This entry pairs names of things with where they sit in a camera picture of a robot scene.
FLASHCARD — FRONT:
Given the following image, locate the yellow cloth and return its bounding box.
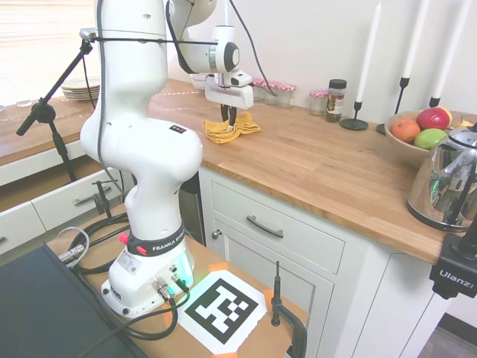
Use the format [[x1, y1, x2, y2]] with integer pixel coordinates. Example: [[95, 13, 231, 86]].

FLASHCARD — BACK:
[[203, 112, 262, 144]]

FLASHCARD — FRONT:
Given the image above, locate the thin black base cable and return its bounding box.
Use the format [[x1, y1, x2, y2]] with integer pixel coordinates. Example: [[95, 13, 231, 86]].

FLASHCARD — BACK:
[[79, 277, 192, 358]]

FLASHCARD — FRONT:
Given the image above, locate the glass jar red checked lid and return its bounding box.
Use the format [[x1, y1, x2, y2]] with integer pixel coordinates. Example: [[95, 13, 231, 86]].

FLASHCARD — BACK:
[[309, 89, 329, 116], [263, 80, 281, 106], [277, 84, 297, 110], [252, 78, 267, 103]]

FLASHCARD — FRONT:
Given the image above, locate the large black bar clamp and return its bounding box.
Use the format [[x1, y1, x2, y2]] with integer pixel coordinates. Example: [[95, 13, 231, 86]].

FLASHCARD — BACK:
[[271, 260, 309, 358]]

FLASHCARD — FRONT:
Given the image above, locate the spice jar black lid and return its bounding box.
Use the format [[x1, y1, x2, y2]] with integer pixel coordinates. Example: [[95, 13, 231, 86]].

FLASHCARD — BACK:
[[325, 78, 348, 124]]

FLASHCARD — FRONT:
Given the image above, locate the orange fruit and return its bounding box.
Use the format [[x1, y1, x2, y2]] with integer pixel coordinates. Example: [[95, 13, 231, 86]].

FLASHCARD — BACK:
[[391, 118, 422, 145]]

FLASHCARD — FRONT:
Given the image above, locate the stainless steel kettle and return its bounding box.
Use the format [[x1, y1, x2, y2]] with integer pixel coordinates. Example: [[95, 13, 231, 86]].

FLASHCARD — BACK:
[[406, 124, 477, 233]]

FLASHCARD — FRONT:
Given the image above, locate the silver drawer handle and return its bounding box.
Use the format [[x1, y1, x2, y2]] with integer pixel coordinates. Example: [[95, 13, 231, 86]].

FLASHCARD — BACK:
[[73, 186, 113, 207]]

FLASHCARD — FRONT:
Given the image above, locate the thick black base cable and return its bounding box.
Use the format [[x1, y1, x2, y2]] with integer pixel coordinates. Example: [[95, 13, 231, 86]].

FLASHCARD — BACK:
[[73, 217, 132, 275]]

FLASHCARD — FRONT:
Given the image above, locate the black boom stand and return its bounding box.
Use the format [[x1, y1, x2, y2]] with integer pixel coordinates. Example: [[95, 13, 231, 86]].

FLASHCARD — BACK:
[[16, 39, 95, 184]]

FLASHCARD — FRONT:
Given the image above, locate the small black clamp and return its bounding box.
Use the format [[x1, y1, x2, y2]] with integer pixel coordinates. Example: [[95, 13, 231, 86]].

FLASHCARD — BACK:
[[92, 179, 114, 219]]

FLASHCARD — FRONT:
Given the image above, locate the black white fiducial tag sheet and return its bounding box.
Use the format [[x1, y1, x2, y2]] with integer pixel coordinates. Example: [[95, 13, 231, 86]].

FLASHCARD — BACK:
[[176, 269, 270, 356]]

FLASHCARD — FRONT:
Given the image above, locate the green apple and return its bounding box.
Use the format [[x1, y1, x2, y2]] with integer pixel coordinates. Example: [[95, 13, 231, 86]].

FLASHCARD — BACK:
[[414, 128, 448, 151]]

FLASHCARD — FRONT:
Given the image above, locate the dark metal drawer handle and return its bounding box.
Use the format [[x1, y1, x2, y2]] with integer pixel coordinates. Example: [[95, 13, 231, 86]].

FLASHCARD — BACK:
[[246, 215, 285, 240]]

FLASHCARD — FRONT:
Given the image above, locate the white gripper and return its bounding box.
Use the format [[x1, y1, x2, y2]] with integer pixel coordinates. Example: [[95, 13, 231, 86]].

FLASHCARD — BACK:
[[203, 80, 256, 132]]

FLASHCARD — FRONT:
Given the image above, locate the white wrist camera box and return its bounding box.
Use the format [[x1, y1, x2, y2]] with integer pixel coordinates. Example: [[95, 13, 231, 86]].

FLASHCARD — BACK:
[[230, 72, 254, 88]]

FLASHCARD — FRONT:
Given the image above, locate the grey cable metal connector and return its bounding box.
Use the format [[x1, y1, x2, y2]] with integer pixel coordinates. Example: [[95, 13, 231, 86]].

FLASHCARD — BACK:
[[57, 227, 91, 266]]

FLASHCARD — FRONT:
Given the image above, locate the white window blind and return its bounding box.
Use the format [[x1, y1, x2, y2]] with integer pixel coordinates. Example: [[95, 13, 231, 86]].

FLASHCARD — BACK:
[[0, 0, 98, 106]]

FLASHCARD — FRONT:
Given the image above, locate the brown robot base board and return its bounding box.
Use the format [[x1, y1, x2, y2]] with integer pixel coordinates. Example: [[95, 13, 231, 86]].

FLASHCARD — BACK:
[[45, 203, 311, 358]]

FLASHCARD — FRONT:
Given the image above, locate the stack of white plates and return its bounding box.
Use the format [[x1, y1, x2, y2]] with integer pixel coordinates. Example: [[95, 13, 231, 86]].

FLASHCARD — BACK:
[[60, 77, 103, 101]]

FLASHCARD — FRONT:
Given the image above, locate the black controller box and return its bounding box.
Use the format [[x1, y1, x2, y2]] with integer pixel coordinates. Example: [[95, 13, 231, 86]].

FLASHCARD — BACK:
[[0, 243, 148, 358]]

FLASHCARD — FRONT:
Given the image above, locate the white drawer under counter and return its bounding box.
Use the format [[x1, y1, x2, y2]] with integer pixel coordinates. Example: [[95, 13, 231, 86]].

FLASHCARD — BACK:
[[209, 180, 347, 276]]

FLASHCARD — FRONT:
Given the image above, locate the white open drawer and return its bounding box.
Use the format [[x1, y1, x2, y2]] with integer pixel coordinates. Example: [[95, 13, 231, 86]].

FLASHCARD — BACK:
[[30, 170, 127, 233]]

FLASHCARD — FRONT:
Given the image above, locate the black Ulanzi camera mount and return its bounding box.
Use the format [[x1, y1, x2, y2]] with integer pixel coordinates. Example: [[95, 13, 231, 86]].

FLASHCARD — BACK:
[[428, 208, 477, 300]]

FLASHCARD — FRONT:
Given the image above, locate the wooden fruit bowl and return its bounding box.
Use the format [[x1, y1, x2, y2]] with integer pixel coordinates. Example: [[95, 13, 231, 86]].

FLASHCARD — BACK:
[[384, 110, 454, 161]]

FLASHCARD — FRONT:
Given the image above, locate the red apple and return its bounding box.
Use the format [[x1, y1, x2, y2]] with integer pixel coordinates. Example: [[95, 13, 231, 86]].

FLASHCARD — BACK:
[[416, 107, 450, 131]]

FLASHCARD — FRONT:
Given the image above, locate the black cable to gripper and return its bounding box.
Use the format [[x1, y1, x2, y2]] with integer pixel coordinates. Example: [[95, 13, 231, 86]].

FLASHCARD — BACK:
[[227, 0, 279, 98]]

